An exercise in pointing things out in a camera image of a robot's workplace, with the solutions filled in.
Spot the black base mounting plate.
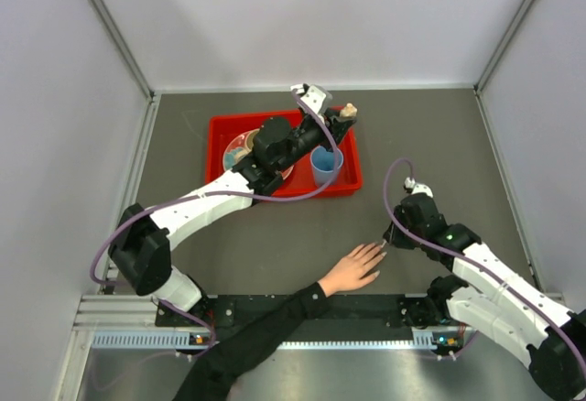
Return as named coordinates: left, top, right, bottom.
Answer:
left=155, top=288, right=430, bottom=330

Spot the black sleeved forearm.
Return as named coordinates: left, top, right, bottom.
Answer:
left=174, top=283, right=330, bottom=401

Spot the person's hand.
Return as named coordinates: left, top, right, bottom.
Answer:
left=318, top=243, right=386, bottom=297

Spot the blue plastic cup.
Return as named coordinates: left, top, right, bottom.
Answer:
left=309, top=146, right=344, bottom=187

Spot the red plastic tray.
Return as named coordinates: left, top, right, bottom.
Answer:
left=205, top=109, right=363, bottom=198

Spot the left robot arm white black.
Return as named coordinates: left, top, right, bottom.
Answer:
left=104, top=104, right=357, bottom=325

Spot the floral ceramic plate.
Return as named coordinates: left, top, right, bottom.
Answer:
left=221, top=127, right=295, bottom=181

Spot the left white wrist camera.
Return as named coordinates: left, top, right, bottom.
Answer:
left=290, top=83, right=332, bottom=115

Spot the nail polish bottle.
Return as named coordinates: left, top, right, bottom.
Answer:
left=340, top=103, right=358, bottom=120

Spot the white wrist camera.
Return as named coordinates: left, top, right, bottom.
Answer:
left=290, top=83, right=332, bottom=115
left=403, top=177, right=434, bottom=198

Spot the beige ceramic mug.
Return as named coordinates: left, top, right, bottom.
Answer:
left=233, top=128, right=259, bottom=162

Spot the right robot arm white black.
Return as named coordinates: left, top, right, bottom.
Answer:
left=384, top=179, right=585, bottom=400

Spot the grey slotted cable duct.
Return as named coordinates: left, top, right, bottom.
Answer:
left=92, top=331, right=463, bottom=354

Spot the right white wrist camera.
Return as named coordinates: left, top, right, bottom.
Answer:
left=403, top=177, right=434, bottom=198

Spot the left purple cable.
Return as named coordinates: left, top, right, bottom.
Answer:
left=91, top=89, right=344, bottom=352

